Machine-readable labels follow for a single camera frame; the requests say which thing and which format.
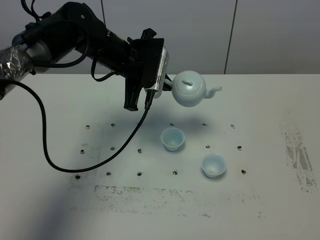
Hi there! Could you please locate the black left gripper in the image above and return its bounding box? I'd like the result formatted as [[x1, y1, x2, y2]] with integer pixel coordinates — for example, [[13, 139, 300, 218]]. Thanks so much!
[[124, 28, 172, 111]]

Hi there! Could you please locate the light blue porcelain teapot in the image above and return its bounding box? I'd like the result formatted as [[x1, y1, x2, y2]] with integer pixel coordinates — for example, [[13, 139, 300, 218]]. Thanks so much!
[[164, 70, 223, 107]]

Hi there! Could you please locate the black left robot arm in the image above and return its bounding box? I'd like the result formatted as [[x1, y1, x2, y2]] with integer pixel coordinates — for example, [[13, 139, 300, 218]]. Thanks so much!
[[0, 1, 171, 111]]

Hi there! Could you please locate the far light blue teacup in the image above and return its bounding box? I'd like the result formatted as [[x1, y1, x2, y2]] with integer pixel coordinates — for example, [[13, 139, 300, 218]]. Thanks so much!
[[160, 127, 185, 152]]

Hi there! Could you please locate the light blue teacup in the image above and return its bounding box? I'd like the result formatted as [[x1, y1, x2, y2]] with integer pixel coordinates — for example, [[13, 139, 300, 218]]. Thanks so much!
[[201, 153, 227, 178], [160, 127, 185, 152]]

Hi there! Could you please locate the near light blue teacup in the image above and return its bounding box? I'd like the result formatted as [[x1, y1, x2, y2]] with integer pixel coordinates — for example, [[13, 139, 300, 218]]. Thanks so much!
[[201, 153, 227, 178]]

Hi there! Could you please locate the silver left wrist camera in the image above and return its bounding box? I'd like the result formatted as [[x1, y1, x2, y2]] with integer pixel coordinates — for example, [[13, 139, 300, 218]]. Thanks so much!
[[145, 47, 169, 99]]

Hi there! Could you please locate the black left camera cable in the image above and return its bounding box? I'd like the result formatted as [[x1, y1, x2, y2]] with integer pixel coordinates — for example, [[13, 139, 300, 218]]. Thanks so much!
[[0, 0, 156, 173]]

